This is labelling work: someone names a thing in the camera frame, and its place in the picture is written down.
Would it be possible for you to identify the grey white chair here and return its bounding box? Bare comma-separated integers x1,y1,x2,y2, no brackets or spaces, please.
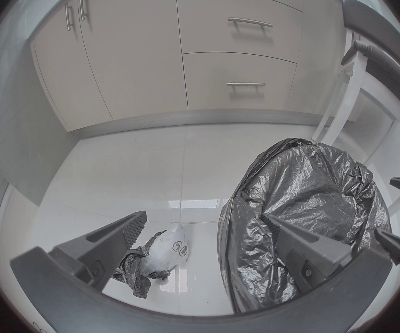
311,0,400,221

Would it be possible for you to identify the black plastic bag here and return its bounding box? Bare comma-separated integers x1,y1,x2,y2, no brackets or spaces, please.
217,138,392,314

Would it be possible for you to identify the black plastic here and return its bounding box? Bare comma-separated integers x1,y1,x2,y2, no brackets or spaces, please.
111,230,167,299

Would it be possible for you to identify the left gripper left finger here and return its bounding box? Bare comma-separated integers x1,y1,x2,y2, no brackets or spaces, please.
49,211,147,293

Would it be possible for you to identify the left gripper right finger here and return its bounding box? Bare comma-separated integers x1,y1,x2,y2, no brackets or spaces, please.
261,215,354,293

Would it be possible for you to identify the beige cabinet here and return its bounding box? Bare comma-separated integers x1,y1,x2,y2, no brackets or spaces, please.
30,0,355,139

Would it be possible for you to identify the clear printed wrapper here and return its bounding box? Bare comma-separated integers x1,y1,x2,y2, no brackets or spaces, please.
140,228,189,279

